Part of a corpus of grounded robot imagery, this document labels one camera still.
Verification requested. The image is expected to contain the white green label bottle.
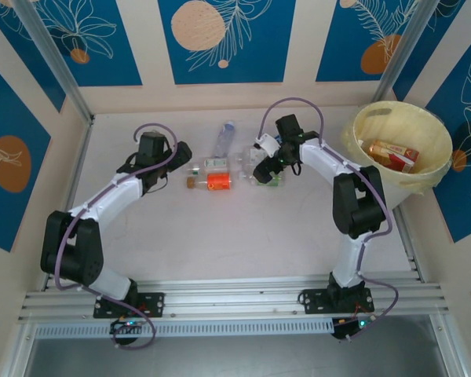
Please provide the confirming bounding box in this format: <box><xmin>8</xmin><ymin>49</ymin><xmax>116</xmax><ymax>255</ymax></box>
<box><xmin>202</xmin><ymin>156</ymin><xmax>236</xmax><ymax>170</ymax></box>

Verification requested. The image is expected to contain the orange label bottle brown cap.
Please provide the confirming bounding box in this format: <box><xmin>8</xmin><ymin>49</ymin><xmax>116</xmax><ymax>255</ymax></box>
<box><xmin>186</xmin><ymin>172</ymin><xmax>232</xmax><ymax>192</ymax></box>

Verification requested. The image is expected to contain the clear bottle blue cap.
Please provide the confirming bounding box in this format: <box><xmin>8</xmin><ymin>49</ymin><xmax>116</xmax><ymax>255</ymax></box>
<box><xmin>213</xmin><ymin>121</ymin><xmax>236</xmax><ymax>158</ymax></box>

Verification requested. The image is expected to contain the red and gold carton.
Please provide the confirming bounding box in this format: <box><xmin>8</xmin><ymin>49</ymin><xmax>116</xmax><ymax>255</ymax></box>
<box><xmin>388</xmin><ymin>143</ymin><xmax>420</xmax><ymax>163</ymax></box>

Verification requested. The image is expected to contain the cream plastic bin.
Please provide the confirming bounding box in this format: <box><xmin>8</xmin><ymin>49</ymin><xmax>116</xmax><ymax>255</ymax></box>
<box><xmin>340</xmin><ymin>100</ymin><xmax>455</xmax><ymax>211</ymax></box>

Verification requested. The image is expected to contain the grey metal sheet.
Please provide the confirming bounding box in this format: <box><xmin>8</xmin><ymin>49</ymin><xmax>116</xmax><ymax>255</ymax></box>
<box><xmin>23</xmin><ymin>338</ymin><xmax>448</xmax><ymax>377</ymax></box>

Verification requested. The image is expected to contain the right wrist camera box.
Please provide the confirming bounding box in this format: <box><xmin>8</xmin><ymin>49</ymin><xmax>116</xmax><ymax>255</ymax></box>
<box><xmin>254</xmin><ymin>133</ymin><xmax>280</xmax><ymax>159</ymax></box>

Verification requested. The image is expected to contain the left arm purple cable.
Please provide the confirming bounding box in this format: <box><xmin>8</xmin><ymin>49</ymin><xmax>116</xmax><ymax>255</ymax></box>
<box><xmin>53</xmin><ymin>123</ymin><xmax>180</xmax><ymax>350</ymax></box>

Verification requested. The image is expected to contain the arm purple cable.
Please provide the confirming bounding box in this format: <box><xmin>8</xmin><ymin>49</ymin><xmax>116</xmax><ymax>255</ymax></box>
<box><xmin>53</xmin><ymin>123</ymin><xmax>180</xmax><ymax>350</ymax></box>
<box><xmin>258</xmin><ymin>97</ymin><xmax>400</xmax><ymax>342</ymax></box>

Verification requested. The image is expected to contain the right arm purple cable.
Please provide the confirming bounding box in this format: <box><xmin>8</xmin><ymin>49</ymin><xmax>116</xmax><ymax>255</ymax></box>
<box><xmin>258</xmin><ymin>97</ymin><xmax>400</xmax><ymax>342</ymax></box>

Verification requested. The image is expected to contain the aluminium mounting rail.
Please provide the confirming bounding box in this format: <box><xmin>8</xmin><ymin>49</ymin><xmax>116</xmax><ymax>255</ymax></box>
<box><xmin>17</xmin><ymin>274</ymin><xmax>452</xmax><ymax>323</ymax></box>

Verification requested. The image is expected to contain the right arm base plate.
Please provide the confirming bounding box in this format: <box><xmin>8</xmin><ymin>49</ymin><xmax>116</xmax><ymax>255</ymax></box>
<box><xmin>298</xmin><ymin>288</ymin><xmax>376</xmax><ymax>315</ymax></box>

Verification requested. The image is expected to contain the aluminium frame post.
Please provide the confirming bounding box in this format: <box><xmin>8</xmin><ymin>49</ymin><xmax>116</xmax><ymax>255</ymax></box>
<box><xmin>11</xmin><ymin>0</ymin><xmax>95</xmax><ymax>125</ymax></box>
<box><xmin>372</xmin><ymin>0</ymin><xmax>433</xmax><ymax>103</ymax></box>

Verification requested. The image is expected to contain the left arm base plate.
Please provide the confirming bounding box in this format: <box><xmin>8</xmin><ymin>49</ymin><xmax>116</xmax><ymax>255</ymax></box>
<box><xmin>93</xmin><ymin>292</ymin><xmax>166</xmax><ymax>319</ymax></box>

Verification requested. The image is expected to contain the white slotted cable duct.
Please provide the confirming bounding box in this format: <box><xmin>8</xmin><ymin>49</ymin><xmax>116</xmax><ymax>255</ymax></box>
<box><xmin>34</xmin><ymin>317</ymin><xmax>334</xmax><ymax>339</ymax></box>

